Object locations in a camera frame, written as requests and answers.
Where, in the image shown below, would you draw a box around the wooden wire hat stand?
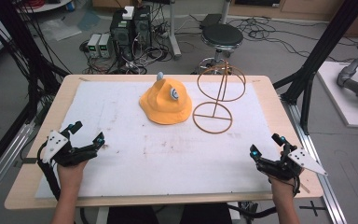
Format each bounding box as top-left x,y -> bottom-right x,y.
192,61 -> 247,135

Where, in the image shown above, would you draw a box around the grey power supply unit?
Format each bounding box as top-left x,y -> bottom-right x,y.
86,33 -> 103,59
98,33 -> 112,59

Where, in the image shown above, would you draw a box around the aluminium rail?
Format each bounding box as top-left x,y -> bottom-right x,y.
0,121 -> 35,208
280,98 -> 349,224

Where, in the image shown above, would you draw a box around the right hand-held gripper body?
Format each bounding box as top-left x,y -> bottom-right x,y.
256,145 -> 329,182

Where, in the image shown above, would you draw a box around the grey desk leg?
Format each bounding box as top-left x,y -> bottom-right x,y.
167,0 -> 183,61

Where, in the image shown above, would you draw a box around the person's left hand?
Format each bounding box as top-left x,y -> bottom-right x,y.
57,160 -> 89,189

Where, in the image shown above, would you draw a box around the tangle of floor cables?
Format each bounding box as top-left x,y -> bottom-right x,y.
79,18 -> 176,75

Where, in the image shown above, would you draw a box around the white table mat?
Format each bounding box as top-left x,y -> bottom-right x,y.
34,80 -> 282,200

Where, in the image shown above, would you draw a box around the black frame post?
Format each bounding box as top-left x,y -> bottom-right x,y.
272,0 -> 358,135
0,0 -> 71,119

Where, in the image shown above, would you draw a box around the person's dark trousers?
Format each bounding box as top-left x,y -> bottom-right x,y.
106,203 -> 233,224

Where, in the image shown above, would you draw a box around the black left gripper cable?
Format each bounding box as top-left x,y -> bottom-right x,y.
36,140 -> 62,201

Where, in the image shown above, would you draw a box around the clear plastic sheet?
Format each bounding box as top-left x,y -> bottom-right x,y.
39,18 -> 83,42

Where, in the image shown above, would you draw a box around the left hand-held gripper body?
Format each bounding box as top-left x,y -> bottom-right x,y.
41,130 -> 99,167

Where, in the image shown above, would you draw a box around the white floor board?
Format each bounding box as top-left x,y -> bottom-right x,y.
316,61 -> 358,130

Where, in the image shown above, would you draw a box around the person's right hand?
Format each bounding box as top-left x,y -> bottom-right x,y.
268,175 -> 298,201

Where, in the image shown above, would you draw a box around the yellow bucket hat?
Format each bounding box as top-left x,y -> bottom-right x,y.
138,71 -> 194,126

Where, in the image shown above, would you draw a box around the black computer tower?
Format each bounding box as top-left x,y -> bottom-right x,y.
109,5 -> 153,62

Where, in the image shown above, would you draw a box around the white box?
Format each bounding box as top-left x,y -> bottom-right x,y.
121,6 -> 135,21

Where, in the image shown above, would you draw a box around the black round stool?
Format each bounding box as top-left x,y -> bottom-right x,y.
198,23 -> 245,75

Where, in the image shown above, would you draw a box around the white table leg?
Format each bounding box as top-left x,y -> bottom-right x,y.
95,206 -> 110,224

